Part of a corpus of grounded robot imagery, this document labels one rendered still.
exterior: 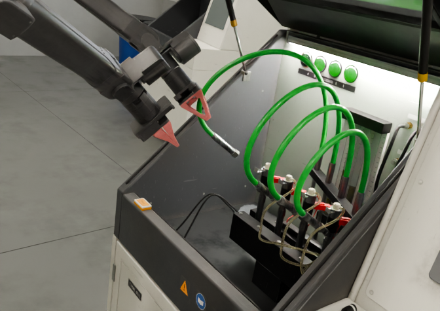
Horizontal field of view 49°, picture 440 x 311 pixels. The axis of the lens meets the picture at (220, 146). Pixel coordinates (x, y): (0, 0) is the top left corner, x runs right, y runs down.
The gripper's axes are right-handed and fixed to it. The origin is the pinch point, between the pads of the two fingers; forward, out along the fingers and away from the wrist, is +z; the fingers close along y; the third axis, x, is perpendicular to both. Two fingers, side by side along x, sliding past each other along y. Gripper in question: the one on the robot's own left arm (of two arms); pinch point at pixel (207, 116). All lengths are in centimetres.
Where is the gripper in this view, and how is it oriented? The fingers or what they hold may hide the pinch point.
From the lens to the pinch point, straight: 128.2
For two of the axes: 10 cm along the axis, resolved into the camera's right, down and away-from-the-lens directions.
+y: 0.4, -1.0, 9.9
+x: -7.8, 6.2, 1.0
